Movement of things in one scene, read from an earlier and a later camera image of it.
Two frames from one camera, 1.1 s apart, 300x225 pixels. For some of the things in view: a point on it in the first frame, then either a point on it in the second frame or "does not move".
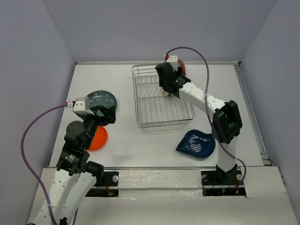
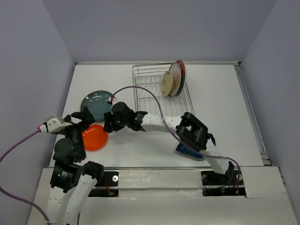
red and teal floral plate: (181, 63) does not move
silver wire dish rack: (154, 108) does not move
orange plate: (100, 139) does not move
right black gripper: (178, 73) → (109, 117)
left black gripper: (109, 117) → (87, 118)
